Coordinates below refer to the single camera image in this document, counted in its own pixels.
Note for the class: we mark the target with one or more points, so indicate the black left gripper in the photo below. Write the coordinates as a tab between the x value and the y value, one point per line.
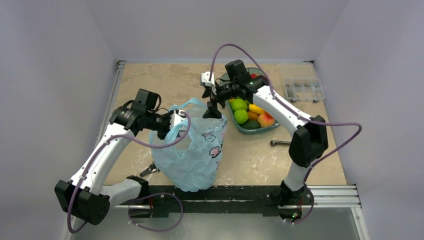
162	134

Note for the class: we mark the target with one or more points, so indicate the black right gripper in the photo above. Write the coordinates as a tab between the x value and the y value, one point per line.
214	97

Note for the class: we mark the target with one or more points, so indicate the light blue plastic bag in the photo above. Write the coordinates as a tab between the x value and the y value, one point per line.
192	164

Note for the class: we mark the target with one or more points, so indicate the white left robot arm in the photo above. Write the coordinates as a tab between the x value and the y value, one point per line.
85	195

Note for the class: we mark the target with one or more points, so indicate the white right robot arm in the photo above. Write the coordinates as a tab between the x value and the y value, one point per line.
309	134

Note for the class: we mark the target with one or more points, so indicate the green fake pear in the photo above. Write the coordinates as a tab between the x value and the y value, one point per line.
238	104

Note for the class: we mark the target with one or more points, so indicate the light green bumpy fake fruit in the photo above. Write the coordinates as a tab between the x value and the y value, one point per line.
241	116

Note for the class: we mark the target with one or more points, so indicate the orange fake mandarin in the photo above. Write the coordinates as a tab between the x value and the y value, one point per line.
253	116

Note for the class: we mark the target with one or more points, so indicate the dark green fake avocado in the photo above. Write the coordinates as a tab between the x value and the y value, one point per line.
251	125

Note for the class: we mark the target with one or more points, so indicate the yellow fake banana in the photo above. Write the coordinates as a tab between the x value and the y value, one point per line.
255	109

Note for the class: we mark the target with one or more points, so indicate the fake peach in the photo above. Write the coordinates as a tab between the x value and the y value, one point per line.
265	120

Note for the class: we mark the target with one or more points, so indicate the teal plastic fruit basket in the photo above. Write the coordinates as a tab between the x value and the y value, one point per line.
257	71

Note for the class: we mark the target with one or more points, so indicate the clear plastic screw box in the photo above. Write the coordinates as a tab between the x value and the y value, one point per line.
304	90

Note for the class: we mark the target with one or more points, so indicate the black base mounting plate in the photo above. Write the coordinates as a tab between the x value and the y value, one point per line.
266	200

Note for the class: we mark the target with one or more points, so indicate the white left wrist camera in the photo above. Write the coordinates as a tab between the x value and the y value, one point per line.
176	123

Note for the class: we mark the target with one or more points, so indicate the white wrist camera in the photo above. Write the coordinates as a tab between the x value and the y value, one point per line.
176	123
207	79

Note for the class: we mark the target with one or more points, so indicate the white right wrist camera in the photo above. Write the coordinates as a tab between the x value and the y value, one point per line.
207	79

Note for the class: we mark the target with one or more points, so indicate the black handled pliers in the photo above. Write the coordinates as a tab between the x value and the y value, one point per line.
152	168

